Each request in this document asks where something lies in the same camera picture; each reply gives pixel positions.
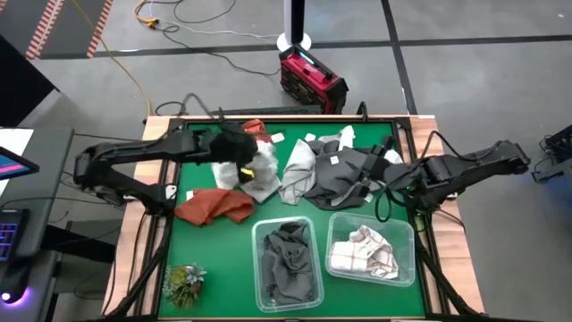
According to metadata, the long yellow floor cable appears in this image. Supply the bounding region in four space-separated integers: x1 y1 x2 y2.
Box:
69 0 153 118

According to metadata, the gray desk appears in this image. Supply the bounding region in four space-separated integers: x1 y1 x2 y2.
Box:
0 127 75 322

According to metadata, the small succulent plant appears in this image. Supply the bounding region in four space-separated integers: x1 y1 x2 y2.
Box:
161 262 209 309

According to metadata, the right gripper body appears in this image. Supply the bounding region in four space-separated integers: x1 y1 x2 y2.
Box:
360 136 399 182

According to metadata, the green table mat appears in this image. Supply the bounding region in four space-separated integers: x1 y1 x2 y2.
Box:
158 121 428 319

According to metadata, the coiled black cable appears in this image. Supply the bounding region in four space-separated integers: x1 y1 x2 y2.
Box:
155 101 189 117

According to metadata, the large black panel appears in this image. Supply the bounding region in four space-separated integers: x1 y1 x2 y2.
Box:
0 35 60 129

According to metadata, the white tower fan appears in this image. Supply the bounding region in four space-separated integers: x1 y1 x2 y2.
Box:
275 0 313 53

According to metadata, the long black floor cable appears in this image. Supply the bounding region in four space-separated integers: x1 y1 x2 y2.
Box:
158 24 282 77

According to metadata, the tilted computer monitor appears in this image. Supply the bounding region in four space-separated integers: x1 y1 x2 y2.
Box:
0 146 40 181

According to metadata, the narrow clear plastic bin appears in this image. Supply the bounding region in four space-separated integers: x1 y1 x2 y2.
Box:
250 216 325 313

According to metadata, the orange towel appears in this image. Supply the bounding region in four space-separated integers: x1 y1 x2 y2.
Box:
242 118 286 144
173 187 256 227

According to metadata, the dark gray checked towel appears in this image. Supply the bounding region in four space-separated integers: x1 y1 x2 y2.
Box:
260 221 316 308

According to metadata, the white floor cable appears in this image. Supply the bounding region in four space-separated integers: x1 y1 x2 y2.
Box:
148 0 281 39

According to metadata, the backlit computer keyboard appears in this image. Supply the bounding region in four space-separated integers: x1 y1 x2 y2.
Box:
0 208 30 263

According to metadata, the black computer mouse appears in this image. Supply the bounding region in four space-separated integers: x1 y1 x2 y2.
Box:
0 262 29 305

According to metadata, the wide clear plastic bin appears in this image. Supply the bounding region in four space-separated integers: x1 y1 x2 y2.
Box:
324 211 416 288

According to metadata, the yellow plug cord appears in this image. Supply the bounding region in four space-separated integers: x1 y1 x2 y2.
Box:
132 0 161 30

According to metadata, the red and black toolbox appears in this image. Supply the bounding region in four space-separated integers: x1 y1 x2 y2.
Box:
278 43 349 115

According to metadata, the curved black floor cable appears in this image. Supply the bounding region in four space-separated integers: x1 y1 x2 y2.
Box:
172 0 237 25

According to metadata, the black equipment with cables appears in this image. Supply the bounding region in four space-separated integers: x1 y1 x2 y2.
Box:
530 124 572 184

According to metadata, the dark gray plain towel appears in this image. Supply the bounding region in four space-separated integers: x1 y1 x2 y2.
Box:
303 139 390 211

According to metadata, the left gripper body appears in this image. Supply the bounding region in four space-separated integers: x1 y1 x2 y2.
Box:
203 123 261 170

